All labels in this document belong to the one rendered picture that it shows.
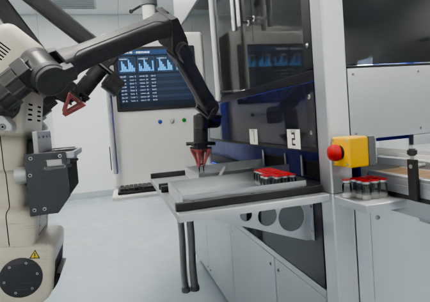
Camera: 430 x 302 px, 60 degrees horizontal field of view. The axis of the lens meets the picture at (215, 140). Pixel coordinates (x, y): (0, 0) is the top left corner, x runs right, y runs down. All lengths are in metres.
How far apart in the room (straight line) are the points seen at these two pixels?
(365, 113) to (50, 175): 0.84
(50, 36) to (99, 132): 1.67
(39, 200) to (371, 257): 0.89
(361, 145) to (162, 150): 1.16
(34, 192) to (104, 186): 5.43
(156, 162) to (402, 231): 1.16
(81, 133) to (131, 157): 4.58
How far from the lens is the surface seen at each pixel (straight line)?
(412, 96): 1.16
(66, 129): 6.45
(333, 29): 1.04
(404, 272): 1.22
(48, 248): 1.12
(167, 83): 1.89
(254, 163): 1.63
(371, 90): 1.08
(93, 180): 6.48
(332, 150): 0.93
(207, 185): 1.22
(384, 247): 1.15
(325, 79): 1.01
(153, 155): 1.88
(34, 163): 1.06
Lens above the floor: 1.09
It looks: 3 degrees down
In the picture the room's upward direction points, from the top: 4 degrees counter-clockwise
